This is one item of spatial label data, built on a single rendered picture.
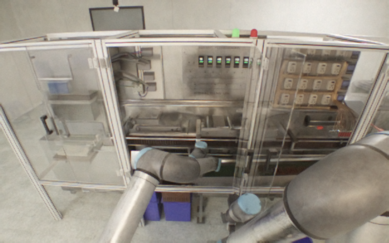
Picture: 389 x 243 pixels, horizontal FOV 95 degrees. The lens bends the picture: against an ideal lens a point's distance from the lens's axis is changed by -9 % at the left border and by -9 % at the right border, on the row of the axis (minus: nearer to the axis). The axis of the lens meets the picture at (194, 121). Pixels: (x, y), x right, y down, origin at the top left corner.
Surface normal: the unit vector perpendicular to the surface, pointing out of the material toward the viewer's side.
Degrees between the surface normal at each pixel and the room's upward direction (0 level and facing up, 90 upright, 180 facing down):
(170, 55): 90
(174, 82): 90
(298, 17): 90
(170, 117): 90
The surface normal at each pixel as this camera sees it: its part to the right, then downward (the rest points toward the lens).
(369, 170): -0.31, -0.52
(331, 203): -0.60, -0.13
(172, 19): -0.04, 0.48
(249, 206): 0.14, -0.68
